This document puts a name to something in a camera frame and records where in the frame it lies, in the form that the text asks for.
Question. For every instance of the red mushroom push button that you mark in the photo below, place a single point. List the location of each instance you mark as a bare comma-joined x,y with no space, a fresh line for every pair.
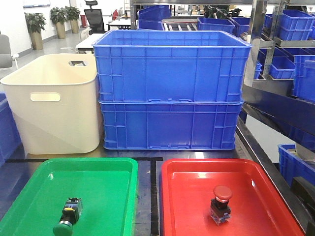
219,208

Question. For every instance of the green mushroom push button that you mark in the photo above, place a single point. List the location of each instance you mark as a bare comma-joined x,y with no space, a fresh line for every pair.
71,213

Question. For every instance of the lower stacked blue crate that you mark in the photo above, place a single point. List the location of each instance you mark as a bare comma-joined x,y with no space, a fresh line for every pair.
179,126

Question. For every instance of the stacked blue crate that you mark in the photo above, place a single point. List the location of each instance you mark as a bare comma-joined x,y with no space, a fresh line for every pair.
168,66
179,126

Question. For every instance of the upper stacked blue crate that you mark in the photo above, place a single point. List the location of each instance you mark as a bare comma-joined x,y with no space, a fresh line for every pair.
168,66

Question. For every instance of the red plastic tray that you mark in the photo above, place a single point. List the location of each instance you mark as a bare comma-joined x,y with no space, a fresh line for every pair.
257,209

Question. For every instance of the green plastic tray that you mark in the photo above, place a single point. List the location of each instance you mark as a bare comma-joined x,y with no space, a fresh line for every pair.
107,188

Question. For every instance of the cream plastic tub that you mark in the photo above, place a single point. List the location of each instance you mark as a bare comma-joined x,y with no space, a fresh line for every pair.
54,101

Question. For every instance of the black office chair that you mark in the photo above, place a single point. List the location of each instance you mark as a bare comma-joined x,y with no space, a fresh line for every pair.
94,17

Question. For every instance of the potted green plant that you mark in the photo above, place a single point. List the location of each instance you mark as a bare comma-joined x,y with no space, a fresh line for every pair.
35,23

